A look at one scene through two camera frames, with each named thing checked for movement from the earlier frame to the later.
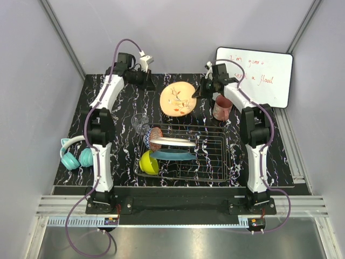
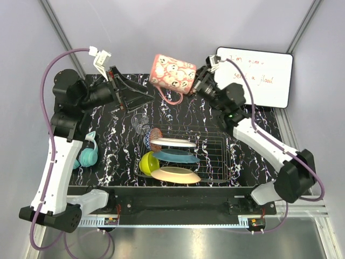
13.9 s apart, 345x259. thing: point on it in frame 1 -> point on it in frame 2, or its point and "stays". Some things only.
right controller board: x=260 y=223 stays
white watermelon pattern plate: x=173 y=141 stays
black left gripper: x=146 y=77 -> x=131 y=100
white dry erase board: x=267 y=76 stays
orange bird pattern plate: x=176 y=99 -> x=176 y=175
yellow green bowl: x=147 y=165 stays
